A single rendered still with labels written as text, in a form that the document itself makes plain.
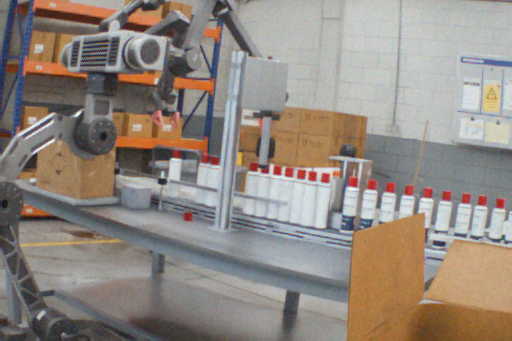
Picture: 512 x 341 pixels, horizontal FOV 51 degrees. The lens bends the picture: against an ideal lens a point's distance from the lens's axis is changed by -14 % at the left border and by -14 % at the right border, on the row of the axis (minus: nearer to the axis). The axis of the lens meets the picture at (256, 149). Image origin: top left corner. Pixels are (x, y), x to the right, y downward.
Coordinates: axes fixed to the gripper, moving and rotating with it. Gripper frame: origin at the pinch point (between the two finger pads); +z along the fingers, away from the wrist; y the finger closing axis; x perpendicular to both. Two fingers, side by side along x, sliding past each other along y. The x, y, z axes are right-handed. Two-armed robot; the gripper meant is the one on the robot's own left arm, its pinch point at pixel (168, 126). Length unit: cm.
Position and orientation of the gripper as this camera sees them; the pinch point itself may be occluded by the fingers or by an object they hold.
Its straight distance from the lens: 290.1
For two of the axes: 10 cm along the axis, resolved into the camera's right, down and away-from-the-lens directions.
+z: 3.9, 8.4, -3.7
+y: 6.4, 0.4, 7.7
